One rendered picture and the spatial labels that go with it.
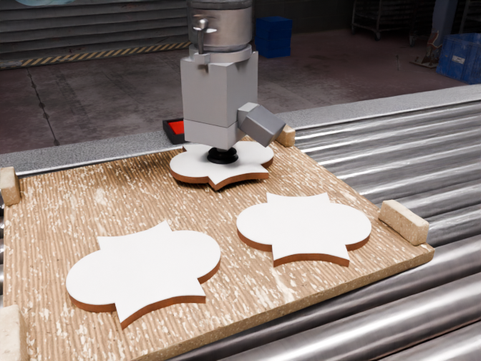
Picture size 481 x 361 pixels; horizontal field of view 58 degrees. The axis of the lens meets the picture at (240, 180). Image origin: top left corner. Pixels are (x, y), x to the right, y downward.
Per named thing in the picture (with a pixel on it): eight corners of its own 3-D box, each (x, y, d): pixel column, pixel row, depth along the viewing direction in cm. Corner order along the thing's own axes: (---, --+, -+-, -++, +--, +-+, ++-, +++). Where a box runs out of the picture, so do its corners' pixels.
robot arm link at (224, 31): (263, 3, 51) (230, 13, 45) (261, 43, 54) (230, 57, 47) (208, -1, 54) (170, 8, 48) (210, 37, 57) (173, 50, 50)
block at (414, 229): (376, 218, 50) (379, 199, 49) (389, 214, 51) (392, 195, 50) (414, 248, 46) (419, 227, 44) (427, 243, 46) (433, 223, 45)
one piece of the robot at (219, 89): (267, 37, 44) (263, 178, 52) (298, 23, 51) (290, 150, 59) (169, 27, 49) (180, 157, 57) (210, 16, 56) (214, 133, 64)
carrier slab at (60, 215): (6, 191, 59) (3, 181, 58) (273, 139, 74) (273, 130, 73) (7, 420, 31) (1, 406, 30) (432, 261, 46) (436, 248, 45)
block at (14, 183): (4, 185, 57) (-2, 166, 56) (19, 182, 58) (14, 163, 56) (4, 208, 52) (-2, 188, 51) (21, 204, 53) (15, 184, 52)
